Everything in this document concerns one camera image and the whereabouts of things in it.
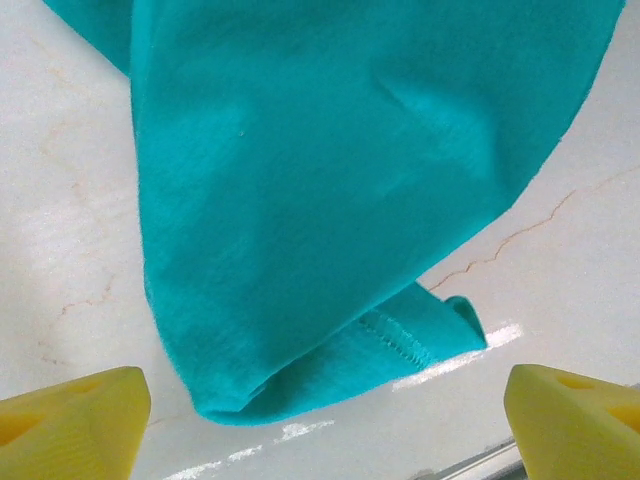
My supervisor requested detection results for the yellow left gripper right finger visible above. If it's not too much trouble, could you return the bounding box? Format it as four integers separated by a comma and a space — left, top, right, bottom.
502, 363, 640, 480

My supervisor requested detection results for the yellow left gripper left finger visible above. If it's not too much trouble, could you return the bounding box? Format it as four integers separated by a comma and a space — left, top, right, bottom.
0, 366, 153, 480

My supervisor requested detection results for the teal t-shirt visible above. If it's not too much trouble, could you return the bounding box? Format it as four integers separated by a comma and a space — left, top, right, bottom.
42, 0, 626, 430

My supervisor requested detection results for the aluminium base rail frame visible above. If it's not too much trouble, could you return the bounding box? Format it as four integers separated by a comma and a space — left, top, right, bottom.
414, 434, 526, 480

